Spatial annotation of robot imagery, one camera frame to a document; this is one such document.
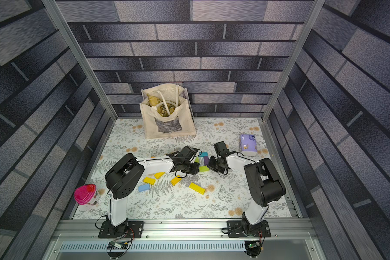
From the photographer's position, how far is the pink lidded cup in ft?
2.43

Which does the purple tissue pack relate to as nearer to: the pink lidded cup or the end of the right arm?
the end of the right arm

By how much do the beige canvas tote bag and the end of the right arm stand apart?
282 mm

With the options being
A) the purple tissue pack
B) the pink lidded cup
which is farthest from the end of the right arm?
the pink lidded cup

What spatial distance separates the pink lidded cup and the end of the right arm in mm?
596

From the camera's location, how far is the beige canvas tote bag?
894mm

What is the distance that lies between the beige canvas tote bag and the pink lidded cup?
0.44 meters

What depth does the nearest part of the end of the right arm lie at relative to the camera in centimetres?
71

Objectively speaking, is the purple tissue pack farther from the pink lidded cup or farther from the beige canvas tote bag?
the pink lidded cup
